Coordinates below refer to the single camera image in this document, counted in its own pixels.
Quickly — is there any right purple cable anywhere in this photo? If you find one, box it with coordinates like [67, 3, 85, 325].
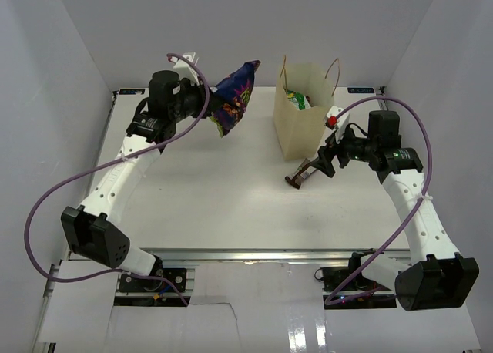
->
[324, 96, 432, 306]

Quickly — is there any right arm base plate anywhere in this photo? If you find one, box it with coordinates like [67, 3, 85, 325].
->
[314, 266, 397, 310]

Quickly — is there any dark purple snack bag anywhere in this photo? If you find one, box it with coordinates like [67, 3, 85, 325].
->
[210, 60, 261, 137]

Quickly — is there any green Fox's candy bag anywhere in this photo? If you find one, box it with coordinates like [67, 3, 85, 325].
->
[285, 89, 311, 110]

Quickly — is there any purple cable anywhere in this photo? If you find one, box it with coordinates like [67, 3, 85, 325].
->
[324, 96, 432, 306]
[23, 52, 212, 306]

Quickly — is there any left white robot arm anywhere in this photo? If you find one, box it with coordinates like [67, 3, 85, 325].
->
[61, 71, 212, 291]

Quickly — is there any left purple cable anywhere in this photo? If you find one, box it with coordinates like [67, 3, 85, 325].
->
[23, 52, 212, 306]

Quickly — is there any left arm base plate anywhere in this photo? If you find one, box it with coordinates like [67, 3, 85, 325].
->
[116, 267, 187, 301]

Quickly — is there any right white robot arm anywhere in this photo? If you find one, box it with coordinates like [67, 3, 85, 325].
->
[311, 107, 479, 311]

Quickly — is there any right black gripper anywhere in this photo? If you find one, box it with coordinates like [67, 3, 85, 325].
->
[310, 123, 377, 178]

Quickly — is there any right blue table label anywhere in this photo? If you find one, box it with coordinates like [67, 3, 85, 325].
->
[347, 87, 374, 94]

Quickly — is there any aluminium front rail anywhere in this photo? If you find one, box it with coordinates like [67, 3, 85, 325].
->
[67, 248, 409, 262]

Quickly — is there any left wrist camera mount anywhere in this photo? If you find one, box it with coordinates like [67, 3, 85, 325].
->
[168, 52, 199, 86]

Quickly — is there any blue table label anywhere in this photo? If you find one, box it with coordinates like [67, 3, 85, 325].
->
[117, 88, 146, 96]
[347, 87, 374, 94]

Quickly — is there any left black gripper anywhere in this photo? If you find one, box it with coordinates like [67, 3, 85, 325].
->
[169, 76, 223, 123]

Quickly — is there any left blue table label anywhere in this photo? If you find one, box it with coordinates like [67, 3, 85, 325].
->
[117, 88, 146, 96]

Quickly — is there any brown chocolate bar right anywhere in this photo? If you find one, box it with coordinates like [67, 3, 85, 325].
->
[284, 159, 317, 190]

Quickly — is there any brown paper bag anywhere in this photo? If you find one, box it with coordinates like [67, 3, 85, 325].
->
[273, 59, 340, 161]

